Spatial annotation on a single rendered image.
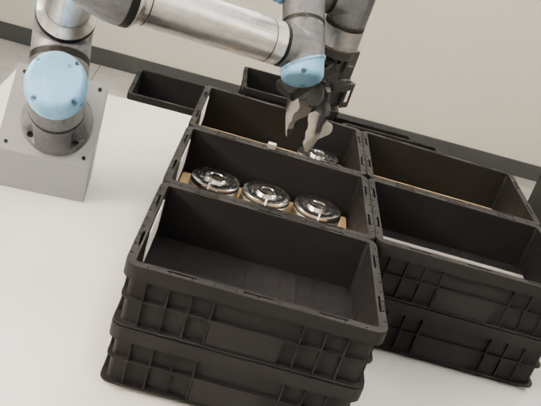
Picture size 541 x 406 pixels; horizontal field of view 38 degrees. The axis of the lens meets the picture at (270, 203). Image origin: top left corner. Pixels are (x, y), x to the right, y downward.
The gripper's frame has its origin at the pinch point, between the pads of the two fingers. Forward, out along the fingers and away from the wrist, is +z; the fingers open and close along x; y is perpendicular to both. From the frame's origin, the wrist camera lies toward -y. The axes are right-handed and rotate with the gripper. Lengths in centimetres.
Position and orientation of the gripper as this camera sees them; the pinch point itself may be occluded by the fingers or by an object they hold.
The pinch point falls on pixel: (295, 138)
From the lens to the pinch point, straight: 157.9
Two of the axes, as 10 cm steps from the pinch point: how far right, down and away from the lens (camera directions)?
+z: -2.9, 8.1, 5.0
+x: -6.1, -5.6, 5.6
